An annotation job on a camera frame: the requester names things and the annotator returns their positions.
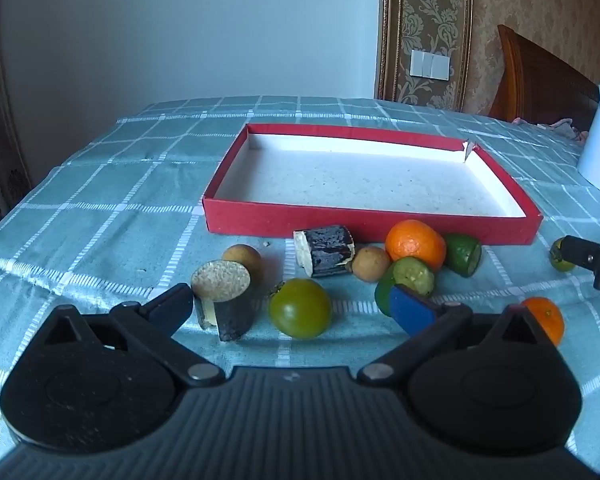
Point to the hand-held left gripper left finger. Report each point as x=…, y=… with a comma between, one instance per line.
x=172, y=306

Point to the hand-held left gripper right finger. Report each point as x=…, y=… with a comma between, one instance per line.
x=410, y=310

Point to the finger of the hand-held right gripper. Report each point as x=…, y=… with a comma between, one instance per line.
x=587, y=257

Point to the green tomato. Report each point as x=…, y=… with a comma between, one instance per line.
x=557, y=261
x=300, y=308

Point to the green cucumber piece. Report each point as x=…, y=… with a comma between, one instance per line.
x=462, y=254
x=410, y=272

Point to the brown longan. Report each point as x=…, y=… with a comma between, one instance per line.
x=372, y=262
x=247, y=257

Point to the dark eggplant piece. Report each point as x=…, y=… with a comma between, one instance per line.
x=235, y=310
x=330, y=250

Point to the orange mandarin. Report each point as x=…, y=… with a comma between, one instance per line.
x=414, y=242
x=547, y=317

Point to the red cardboard box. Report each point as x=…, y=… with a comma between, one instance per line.
x=355, y=180

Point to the pink cloth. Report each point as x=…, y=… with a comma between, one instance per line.
x=562, y=125

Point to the checked green tablecloth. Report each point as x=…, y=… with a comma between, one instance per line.
x=130, y=185

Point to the wooden headboard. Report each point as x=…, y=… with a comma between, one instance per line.
x=535, y=80

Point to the gold framed wallpaper panel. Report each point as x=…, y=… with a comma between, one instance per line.
x=430, y=10

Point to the white light switch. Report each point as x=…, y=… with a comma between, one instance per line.
x=430, y=65

